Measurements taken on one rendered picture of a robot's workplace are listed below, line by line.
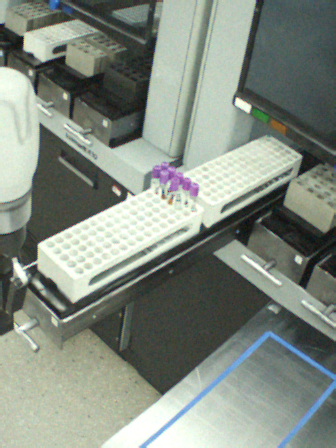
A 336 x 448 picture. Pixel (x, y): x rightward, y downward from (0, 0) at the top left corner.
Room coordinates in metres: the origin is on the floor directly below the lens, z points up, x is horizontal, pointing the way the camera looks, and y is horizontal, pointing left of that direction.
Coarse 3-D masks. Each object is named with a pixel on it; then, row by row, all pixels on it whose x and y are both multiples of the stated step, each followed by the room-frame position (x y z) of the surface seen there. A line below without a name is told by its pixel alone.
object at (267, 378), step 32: (256, 320) 0.72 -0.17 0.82; (288, 320) 0.74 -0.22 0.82; (224, 352) 0.65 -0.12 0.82; (256, 352) 0.66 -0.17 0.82; (288, 352) 0.67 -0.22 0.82; (320, 352) 0.68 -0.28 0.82; (192, 384) 0.57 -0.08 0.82; (224, 384) 0.58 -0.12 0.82; (256, 384) 0.59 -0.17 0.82; (288, 384) 0.60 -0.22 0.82; (320, 384) 0.61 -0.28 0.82; (160, 416) 0.51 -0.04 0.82; (192, 416) 0.52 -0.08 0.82; (224, 416) 0.52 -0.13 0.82; (256, 416) 0.53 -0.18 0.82; (288, 416) 0.54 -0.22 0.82; (320, 416) 0.55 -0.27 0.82
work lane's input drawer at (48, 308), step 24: (240, 216) 1.01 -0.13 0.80; (192, 240) 0.90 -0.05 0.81; (216, 240) 0.94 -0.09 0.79; (144, 264) 0.81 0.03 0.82; (168, 264) 0.84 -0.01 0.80; (192, 264) 0.89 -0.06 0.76; (48, 288) 0.71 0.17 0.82; (120, 288) 0.75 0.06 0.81; (144, 288) 0.80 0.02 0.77; (24, 312) 0.72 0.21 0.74; (48, 312) 0.67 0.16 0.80; (72, 312) 0.68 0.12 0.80; (96, 312) 0.71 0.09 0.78; (24, 336) 0.65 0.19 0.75; (48, 336) 0.67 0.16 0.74; (72, 336) 0.67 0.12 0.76
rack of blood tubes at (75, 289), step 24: (144, 192) 0.94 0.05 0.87; (96, 216) 0.85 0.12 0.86; (120, 216) 0.87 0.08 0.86; (144, 216) 0.88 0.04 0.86; (168, 216) 0.89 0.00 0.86; (192, 216) 0.90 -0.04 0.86; (48, 240) 0.77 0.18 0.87; (72, 240) 0.78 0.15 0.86; (96, 240) 0.80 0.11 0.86; (120, 240) 0.80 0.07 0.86; (144, 240) 0.82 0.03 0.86; (168, 240) 0.88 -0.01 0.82; (48, 264) 0.73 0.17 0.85; (72, 264) 0.73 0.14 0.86; (96, 264) 0.75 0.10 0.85; (120, 264) 0.81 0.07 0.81; (72, 288) 0.70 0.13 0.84; (96, 288) 0.73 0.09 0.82
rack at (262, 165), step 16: (256, 144) 1.19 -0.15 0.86; (272, 144) 1.21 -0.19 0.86; (224, 160) 1.10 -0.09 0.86; (240, 160) 1.12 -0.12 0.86; (256, 160) 1.12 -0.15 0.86; (272, 160) 1.14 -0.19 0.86; (288, 160) 1.15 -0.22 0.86; (192, 176) 1.03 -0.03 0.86; (208, 176) 1.03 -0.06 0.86; (224, 176) 1.05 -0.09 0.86; (240, 176) 1.05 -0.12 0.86; (256, 176) 1.07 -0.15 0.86; (272, 176) 1.08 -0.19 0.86; (288, 176) 1.14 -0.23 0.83; (208, 192) 0.98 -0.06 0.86; (224, 192) 1.00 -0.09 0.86; (240, 192) 1.00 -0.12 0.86; (256, 192) 1.09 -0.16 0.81; (208, 208) 0.94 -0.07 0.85; (224, 208) 1.02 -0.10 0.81; (208, 224) 0.94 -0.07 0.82
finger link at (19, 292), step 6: (30, 276) 0.61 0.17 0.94; (12, 282) 0.61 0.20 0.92; (18, 282) 0.60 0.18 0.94; (12, 288) 0.61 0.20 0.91; (18, 288) 0.60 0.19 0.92; (24, 288) 0.62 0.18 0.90; (12, 294) 0.61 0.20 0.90; (18, 294) 0.61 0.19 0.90; (24, 294) 0.62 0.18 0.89; (12, 300) 0.61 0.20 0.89; (18, 300) 0.62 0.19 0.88; (6, 306) 0.62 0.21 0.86; (12, 306) 0.61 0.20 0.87; (18, 306) 0.62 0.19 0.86; (6, 312) 0.61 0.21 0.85; (12, 312) 0.61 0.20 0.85
